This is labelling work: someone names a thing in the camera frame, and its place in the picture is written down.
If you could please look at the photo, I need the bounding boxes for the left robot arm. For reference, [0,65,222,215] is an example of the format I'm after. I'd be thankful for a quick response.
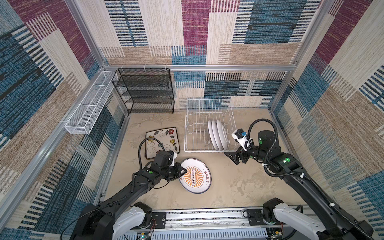
[70,151,187,240]

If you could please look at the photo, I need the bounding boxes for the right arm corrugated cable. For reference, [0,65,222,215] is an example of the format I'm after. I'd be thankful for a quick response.
[247,118,376,240]

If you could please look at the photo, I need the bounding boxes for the black wire shelf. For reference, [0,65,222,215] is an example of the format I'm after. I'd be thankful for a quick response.
[112,68,175,114]

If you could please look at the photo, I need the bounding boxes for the white mesh wall basket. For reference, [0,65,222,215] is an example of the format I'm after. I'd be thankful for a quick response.
[65,71,115,135]

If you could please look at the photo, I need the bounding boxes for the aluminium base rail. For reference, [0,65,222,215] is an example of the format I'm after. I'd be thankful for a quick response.
[74,205,337,240]

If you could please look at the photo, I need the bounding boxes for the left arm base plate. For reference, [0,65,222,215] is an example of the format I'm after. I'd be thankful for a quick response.
[142,212,167,230]

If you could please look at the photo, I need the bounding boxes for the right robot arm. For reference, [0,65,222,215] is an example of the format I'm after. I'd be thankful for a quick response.
[226,129,373,240]

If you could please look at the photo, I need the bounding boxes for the white round plate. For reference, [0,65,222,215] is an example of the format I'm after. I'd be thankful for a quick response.
[179,158,212,194]
[216,120,229,150]
[211,121,224,151]
[208,120,219,151]

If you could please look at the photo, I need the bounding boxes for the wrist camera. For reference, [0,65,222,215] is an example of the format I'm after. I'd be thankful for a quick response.
[168,151,177,166]
[232,129,253,151]

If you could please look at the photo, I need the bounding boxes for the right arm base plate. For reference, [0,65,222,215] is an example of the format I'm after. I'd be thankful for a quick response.
[242,209,287,227]

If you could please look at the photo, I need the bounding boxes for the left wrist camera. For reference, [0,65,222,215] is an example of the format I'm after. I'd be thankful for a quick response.
[168,151,177,166]

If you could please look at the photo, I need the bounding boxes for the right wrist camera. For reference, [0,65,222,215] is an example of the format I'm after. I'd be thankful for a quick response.
[232,129,253,151]

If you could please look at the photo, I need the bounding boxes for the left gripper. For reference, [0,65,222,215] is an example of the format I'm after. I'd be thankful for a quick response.
[159,162,187,181]

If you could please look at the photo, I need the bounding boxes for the white wire dish rack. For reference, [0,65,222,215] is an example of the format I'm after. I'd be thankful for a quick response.
[184,99,239,153]

